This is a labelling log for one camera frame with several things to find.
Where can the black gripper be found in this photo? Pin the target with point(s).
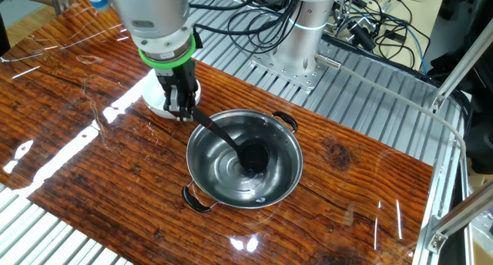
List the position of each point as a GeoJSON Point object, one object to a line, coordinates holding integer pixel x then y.
{"type": "Point", "coordinates": [177, 78]}

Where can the black ladle with red end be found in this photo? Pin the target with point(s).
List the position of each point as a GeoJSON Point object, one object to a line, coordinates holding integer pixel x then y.
{"type": "Point", "coordinates": [254, 157]}

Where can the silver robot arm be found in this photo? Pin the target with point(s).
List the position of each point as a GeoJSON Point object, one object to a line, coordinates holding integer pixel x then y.
{"type": "Point", "coordinates": [154, 11]}

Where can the white ceramic bowl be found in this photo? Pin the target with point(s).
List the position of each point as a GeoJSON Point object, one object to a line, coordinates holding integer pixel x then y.
{"type": "Point", "coordinates": [154, 99]}

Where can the black clamp on metal stand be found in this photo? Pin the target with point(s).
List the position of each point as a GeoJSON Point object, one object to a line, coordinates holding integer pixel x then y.
{"type": "Point", "coordinates": [362, 35]}

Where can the wood grain table mat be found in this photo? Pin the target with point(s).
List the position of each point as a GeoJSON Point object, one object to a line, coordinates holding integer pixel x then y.
{"type": "Point", "coordinates": [346, 203]}

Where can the large black object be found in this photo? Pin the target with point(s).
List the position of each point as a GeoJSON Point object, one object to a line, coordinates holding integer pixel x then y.
{"type": "Point", "coordinates": [481, 134]}

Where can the aluminium frame strut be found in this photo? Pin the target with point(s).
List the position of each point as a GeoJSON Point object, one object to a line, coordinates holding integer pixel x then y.
{"type": "Point", "coordinates": [462, 70]}
{"type": "Point", "coordinates": [462, 218]}
{"type": "Point", "coordinates": [58, 1]}

